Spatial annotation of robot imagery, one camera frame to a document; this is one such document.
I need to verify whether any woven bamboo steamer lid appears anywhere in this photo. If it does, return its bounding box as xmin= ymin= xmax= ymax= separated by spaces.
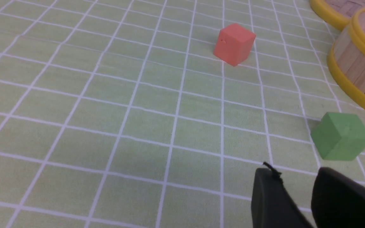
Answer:
xmin=309 ymin=0 xmax=365 ymax=31

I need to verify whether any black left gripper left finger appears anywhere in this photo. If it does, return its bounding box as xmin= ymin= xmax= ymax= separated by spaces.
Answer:
xmin=252 ymin=162 xmax=313 ymax=228

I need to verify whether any bamboo steamer tray yellow rim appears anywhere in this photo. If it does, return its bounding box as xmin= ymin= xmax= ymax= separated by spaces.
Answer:
xmin=327 ymin=8 xmax=365 ymax=110

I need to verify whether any red foam cube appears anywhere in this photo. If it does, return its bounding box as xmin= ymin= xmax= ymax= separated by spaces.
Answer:
xmin=214 ymin=23 xmax=256 ymax=67

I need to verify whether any green foam cube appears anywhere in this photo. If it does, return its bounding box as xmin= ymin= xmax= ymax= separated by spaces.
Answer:
xmin=311 ymin=112 xmax=365 ymax=161

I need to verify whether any green checkered tablecloth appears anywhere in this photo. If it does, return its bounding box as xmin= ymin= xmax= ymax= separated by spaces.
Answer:
xmin=0 ymin=0 xmax=365 ymax=228

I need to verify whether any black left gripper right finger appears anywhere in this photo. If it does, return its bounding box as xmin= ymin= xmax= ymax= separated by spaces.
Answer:
xmin=311 ymin=167 xmax=365 ymax=228

